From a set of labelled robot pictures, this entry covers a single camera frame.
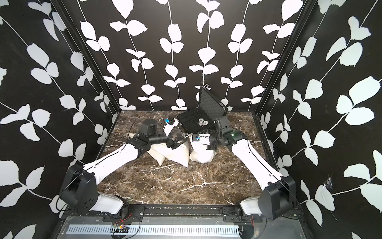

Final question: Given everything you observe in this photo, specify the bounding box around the beige cloth bag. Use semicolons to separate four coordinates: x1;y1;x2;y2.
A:
151;142;190;167

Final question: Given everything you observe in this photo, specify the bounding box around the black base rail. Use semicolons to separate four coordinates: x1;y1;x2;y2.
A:
119;204;302;228

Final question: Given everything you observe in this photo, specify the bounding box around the white cloth bag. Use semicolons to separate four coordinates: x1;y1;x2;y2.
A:
189;141;217;163

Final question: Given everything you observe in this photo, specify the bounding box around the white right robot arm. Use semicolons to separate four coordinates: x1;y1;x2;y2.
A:
208;116;299;221

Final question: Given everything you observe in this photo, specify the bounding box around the white perforated strip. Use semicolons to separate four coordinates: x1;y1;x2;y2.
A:
65;225;239;237

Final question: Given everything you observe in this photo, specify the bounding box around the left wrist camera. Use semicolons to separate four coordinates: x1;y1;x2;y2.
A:
163;118;179;136

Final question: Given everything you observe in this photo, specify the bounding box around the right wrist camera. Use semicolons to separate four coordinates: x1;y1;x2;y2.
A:
192;133;210;145

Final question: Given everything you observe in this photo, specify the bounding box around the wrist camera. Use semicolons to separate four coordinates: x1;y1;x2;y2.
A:
192;133;210;145
163;118;179;136

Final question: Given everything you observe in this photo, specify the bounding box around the black poker chip case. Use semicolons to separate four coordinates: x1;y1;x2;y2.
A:
177;86;228;133

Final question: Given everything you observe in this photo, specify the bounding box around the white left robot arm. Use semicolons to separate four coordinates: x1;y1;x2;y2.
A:
59;117;186;219

